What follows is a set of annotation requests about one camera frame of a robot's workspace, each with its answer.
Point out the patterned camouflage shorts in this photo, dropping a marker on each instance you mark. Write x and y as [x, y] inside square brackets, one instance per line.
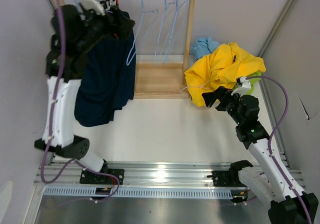
[107, 4]

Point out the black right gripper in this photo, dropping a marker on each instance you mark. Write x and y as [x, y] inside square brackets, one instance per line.
[210, 97]

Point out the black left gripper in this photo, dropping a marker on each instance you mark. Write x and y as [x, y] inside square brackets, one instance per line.
[122, 28]

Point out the lime green shorts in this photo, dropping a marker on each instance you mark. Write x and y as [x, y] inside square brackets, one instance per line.
[254, 79]

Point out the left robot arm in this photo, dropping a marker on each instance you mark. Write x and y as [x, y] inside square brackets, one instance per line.
[59, 136]

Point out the wooden clothes rack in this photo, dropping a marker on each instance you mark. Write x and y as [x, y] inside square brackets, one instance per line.
[160, 78]

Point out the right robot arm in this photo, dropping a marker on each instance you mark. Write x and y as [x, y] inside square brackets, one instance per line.
[286, 200]

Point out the yellow shorts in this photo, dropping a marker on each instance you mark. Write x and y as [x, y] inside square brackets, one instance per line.
[221, 68]

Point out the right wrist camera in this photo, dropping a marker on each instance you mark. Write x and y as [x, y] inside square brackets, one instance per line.
[242, 87]

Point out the navy blue shorts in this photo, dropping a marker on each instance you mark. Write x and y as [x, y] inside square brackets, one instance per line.
[107, 83]

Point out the aluminium mounting rail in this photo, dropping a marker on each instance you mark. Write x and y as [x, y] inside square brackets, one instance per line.
[161, 179]

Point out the light blue shorts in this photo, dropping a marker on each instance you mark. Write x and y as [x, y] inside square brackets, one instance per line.
[203, 46]

